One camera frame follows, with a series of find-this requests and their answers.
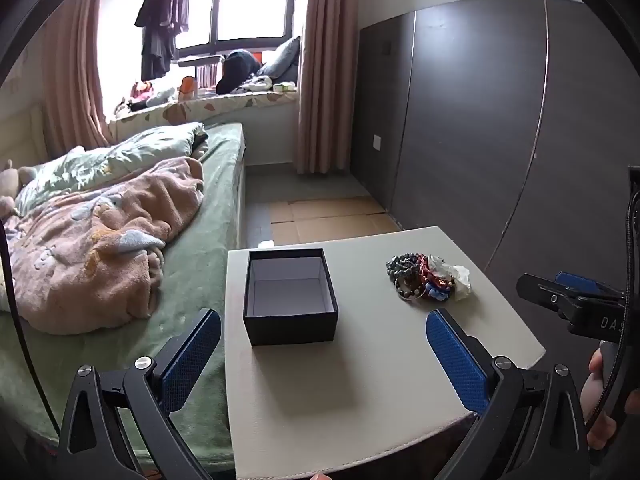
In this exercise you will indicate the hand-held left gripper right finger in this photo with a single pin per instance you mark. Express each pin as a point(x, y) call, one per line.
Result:
point(457, 365)

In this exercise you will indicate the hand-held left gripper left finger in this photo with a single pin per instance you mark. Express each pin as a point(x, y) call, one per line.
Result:
point(192, 360)

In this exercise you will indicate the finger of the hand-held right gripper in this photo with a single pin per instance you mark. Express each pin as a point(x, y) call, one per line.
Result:
point(542, 295)
point(577, 282)

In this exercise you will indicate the black box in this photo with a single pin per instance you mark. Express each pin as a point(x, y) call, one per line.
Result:
point(290, 327)

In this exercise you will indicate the person's right hand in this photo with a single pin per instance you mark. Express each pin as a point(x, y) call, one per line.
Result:
point(596, 390)

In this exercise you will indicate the bed with green sheet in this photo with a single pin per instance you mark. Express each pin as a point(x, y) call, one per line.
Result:
point(200, 270)

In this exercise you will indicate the pink fleece blanket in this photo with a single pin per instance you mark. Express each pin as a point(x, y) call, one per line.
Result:
point(100, 265)

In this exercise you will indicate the white paper strip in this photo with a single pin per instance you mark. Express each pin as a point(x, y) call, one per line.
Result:
point(266, 244)

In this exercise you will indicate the dark wood wardrobe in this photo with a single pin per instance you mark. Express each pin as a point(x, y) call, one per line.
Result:
point(475, 125)

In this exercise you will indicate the flattened cardboard sheet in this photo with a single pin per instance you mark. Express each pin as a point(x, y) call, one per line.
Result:
point(330, 215)

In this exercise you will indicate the light green quilt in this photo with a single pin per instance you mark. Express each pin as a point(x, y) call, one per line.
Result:
point(130, 152)

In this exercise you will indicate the dark folded garment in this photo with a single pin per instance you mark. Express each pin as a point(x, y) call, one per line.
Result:
point(201, 141)

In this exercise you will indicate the printed window seat cushion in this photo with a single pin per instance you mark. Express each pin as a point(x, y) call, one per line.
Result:
point(200, 110)

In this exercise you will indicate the plush toy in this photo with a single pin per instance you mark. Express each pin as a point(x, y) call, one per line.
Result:
point(12, 180)

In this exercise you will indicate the pile of colourful clothes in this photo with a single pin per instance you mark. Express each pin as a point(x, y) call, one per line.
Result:
point(142, 95)

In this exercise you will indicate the orange box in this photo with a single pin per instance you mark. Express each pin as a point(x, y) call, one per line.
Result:
point(187, 89)

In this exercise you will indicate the row of books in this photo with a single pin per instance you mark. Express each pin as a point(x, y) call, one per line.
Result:
point(207, 75)

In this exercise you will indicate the beige headboard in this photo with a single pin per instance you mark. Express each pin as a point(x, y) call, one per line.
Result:
point(20, 130)

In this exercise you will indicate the black bag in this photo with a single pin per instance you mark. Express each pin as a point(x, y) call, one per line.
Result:
point(240, 70)

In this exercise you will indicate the pink curtain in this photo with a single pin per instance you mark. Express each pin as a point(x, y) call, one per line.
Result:
point(75, 75)
point(325, 70)

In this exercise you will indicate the grey pillow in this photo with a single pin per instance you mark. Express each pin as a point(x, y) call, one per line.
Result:
point(282, 60)

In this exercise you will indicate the hanging dark clothes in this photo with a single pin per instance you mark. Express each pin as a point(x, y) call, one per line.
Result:
point(162, 20)

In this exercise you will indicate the window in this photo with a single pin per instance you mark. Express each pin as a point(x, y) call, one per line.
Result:
point(250, 5)

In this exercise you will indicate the white wall socket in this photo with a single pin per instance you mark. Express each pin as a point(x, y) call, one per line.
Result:
point(377, 142)

